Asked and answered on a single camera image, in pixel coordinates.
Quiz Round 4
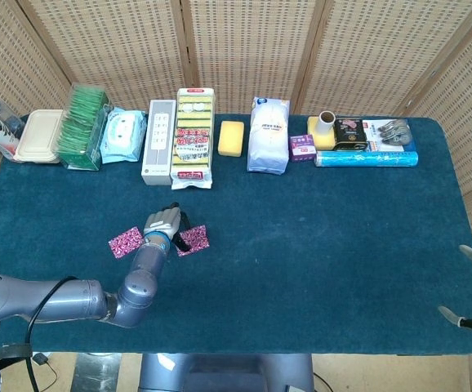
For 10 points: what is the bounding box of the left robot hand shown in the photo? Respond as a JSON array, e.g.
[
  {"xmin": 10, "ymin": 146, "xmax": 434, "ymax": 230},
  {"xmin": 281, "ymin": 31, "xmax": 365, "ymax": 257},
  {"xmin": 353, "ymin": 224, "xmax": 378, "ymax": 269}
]
[{"xmin": 142, "ymin": 202, "xmax": 194, "ymax": 254}]

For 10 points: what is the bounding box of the pink patterned packet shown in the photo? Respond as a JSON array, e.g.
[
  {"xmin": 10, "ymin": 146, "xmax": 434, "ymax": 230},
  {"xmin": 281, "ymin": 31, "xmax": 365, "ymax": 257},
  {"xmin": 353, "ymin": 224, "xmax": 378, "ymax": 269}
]
[
  {"xmin": 176, "ymin": 225, "xmax": 211, "ymax": 258},
  {"xmin": 108, "ymin": 227, "xmax": 145, "ymax": 260}
]

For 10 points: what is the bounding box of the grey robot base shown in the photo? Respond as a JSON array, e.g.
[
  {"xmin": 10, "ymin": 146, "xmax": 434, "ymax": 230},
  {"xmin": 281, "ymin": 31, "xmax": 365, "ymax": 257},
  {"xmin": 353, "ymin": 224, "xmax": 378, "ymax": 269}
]
[{"xmin": 137, "ymin": 353, "xmax": 315, "ymax": 392}]

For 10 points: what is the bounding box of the white power strip box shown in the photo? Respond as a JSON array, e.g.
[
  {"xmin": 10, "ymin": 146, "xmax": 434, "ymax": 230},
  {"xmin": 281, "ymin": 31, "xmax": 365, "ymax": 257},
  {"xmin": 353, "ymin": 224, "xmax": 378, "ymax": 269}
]
[{"xmin": 140, "ymin": 99, "xmax": 177, "ymax": 187}]

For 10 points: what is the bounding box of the yellow sponge multipack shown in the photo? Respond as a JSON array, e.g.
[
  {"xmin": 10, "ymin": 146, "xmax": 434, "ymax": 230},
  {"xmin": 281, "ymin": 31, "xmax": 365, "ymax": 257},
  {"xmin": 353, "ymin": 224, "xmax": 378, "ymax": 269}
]
[{"xmin": 170, "ymin": 87, "xmax": 216, "ymax": 191}]

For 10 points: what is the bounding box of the light blue wet wipes pack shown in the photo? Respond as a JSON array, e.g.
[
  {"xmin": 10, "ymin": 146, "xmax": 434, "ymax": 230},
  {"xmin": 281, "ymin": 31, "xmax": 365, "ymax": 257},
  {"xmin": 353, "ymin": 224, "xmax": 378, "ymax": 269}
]
[{"xmin": 99, "ymin": 106, "xmax": 148, "ymax": 165}]

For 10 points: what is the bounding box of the yellow sponge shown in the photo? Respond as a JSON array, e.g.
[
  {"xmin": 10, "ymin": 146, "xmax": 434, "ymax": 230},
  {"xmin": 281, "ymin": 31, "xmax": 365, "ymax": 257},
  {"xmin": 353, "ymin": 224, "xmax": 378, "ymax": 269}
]
[
  {"xmin": 306, "ymin": 116, "xmax": 337, "ymax": 152},
  {"xmin": 217, "ymin": 120, "xmax": 246, "ymax": 157}
]

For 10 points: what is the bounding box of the green tea bag box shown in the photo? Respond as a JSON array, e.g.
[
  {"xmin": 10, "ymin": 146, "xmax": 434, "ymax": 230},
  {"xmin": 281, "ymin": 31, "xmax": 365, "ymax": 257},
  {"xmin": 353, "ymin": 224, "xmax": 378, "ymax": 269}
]
[{"xmin": 56, "ymin": 82, "xmax": 114, "ymax": 172}]

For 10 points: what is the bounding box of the teal table mat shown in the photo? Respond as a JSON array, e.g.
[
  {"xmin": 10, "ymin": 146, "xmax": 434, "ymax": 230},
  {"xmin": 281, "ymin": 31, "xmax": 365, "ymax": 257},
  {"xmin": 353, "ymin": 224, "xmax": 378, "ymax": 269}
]
[{"xmin": 0, "ymin": 114, "xmax": 472, "ymax": 355}]

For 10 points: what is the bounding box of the white paper bag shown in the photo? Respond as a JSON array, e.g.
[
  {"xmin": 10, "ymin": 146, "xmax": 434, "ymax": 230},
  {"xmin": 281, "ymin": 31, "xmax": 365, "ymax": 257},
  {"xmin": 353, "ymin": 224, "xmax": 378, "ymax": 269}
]
[{"xmin": 247, "ymin": 96, "xmax": 292, "ymax": 176}]

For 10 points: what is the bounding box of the beige lunch box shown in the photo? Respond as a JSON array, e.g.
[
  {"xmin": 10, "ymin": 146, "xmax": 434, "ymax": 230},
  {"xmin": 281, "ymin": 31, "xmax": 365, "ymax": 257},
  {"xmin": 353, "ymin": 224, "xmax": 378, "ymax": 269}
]
[{"xmin": 13, "ymin": 109, "xmax": 65, "ymax": 165}]

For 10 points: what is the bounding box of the small purple box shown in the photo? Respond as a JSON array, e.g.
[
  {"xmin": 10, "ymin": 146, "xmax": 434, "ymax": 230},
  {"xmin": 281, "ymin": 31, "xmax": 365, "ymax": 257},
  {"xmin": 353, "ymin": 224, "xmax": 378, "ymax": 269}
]
[{"xmin": 288, "ymin": 134, "xmax": 318, "ymax": 163}]

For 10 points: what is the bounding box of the metal floor plate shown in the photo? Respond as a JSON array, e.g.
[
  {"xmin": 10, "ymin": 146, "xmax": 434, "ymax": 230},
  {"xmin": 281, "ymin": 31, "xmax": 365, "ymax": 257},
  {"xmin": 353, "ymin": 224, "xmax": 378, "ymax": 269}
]
[{"xmin": 72, "ymin": 353, "xmax": 122, "ymax": 392}]

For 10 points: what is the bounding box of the blue cling film roll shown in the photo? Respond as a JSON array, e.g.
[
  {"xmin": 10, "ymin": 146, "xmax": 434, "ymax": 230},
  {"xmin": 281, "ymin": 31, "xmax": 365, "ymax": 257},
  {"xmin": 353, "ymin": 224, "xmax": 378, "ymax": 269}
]
[{"xmin": 314, "ymin": 150, "xmax": 420, "ymax": 168}]

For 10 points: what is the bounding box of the wicker folding screen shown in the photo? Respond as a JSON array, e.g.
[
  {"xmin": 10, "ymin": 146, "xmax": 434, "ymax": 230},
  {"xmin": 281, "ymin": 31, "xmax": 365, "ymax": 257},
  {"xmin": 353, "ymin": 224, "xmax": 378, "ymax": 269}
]
[{"xmin": 0, "ymin": 0, "xmax": 472, "ymax": 250}]

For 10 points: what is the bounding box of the dark metal tin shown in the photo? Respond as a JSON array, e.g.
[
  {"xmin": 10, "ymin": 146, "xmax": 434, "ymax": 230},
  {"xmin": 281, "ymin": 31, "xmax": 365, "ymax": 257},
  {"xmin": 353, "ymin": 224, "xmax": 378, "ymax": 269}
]
[{"xmin": 332, "ymin": 118, "xmax": 370, "ymax": 153}]

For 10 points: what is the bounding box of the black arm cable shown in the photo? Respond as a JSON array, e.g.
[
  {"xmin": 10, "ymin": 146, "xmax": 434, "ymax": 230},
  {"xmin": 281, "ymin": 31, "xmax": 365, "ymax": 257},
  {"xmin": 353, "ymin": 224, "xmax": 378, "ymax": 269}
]
[{"xmin": 25, "ymin": 276, "xmax": 78, "ymax": 392}]

